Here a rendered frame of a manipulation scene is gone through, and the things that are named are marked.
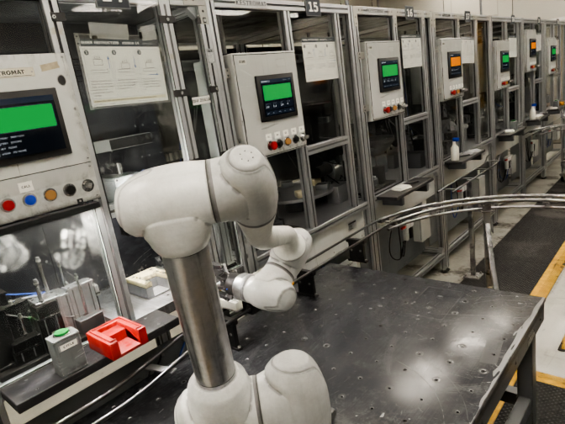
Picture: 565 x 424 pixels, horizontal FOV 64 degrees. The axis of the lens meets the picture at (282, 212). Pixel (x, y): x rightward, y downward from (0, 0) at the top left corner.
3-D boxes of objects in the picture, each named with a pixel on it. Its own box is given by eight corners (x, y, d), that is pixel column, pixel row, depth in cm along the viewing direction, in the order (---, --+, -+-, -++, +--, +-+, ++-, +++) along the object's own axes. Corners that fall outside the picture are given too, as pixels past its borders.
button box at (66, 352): (63, 378, 133) (52, 341, 130) (52, 370, 138) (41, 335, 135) (88, 364, 138) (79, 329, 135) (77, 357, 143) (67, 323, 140)
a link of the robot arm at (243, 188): (273, 180, 105) (214, 189, 104) (269, 124, 90) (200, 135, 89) (283, 228, 98) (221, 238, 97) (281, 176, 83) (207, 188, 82)
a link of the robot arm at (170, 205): (268, 453, 117) (182, 470, 115) (261, 402, 131) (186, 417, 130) (211, 172, 83) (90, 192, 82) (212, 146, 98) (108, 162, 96)
